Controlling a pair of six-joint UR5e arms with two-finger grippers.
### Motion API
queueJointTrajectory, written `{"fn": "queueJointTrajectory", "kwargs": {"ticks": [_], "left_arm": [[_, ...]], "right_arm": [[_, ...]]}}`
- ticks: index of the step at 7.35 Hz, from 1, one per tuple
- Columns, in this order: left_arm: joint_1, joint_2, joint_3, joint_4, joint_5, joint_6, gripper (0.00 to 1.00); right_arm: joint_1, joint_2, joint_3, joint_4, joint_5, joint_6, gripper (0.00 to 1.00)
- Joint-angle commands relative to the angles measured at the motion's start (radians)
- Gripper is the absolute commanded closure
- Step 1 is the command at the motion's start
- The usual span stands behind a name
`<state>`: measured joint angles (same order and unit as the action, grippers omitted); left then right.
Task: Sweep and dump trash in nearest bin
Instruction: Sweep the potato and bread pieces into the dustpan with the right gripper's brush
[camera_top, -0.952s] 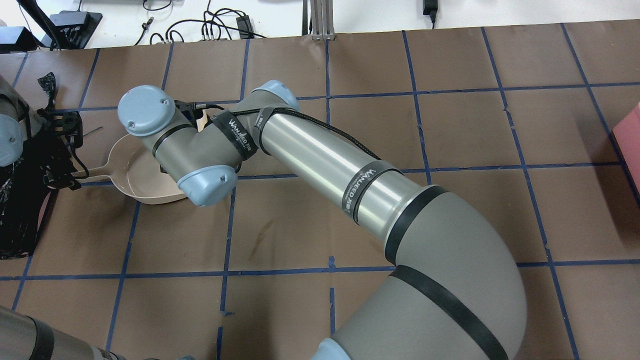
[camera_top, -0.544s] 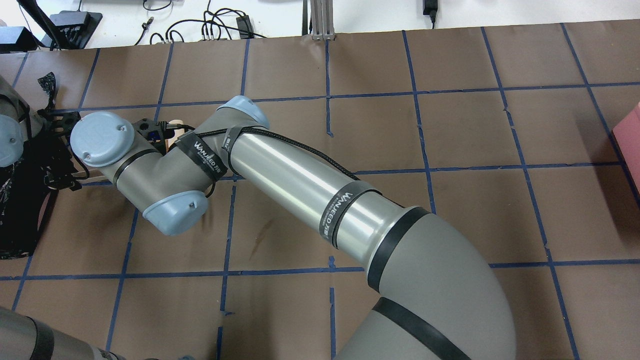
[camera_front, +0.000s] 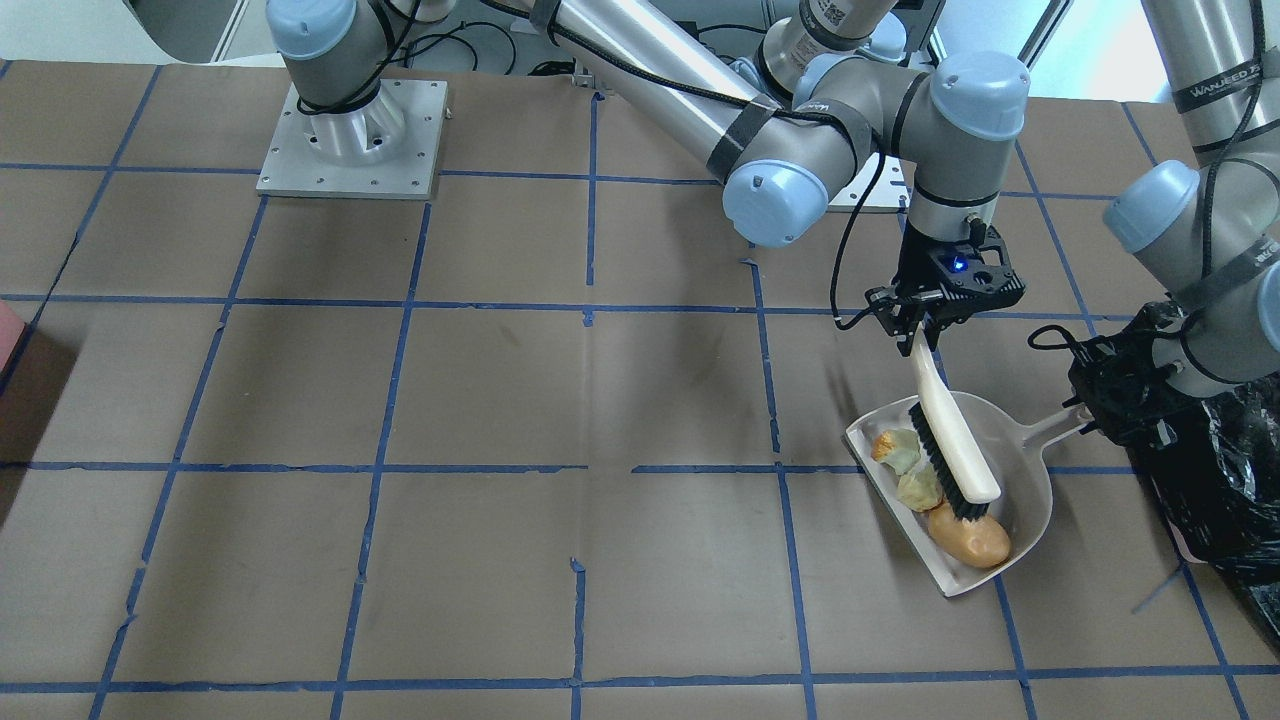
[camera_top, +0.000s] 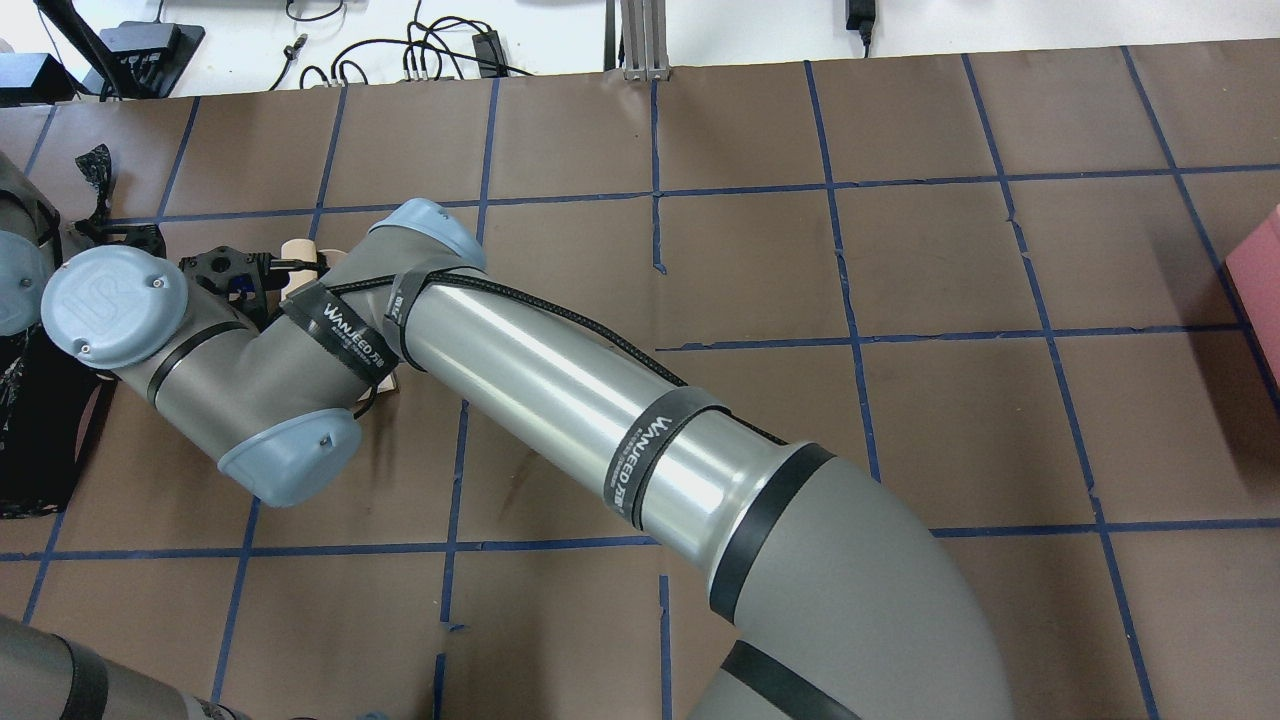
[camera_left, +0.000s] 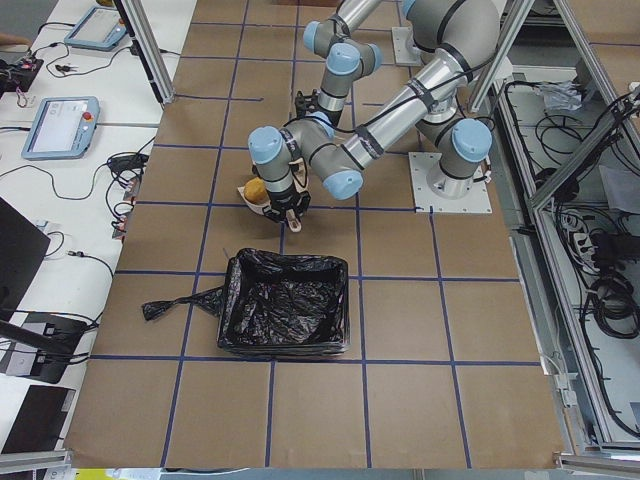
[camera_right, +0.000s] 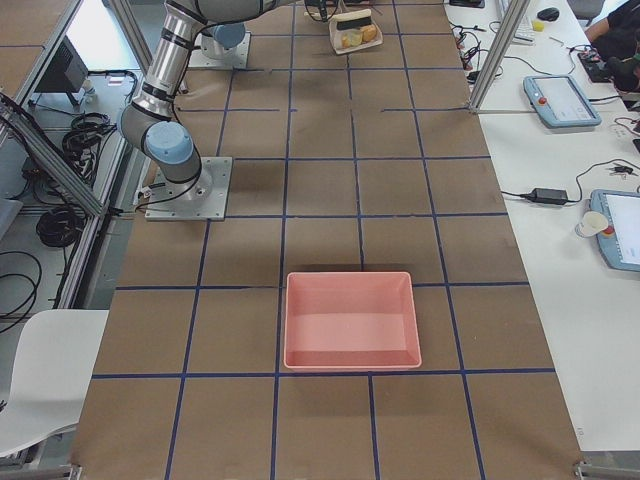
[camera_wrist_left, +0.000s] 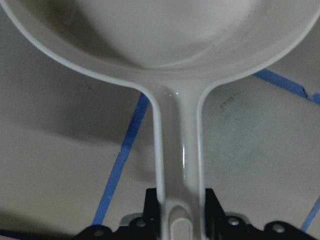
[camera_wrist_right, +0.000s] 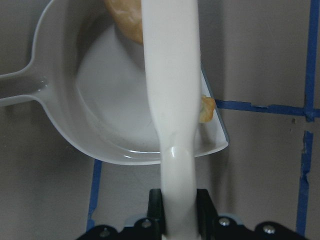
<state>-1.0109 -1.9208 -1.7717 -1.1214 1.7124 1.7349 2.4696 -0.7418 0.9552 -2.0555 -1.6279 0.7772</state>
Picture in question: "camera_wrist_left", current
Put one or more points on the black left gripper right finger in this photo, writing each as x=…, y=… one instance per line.
x=220, y=225

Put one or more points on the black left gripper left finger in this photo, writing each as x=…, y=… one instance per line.
x=144, y=227

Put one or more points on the white plastic dustpan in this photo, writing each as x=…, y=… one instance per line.
x=175, y=52

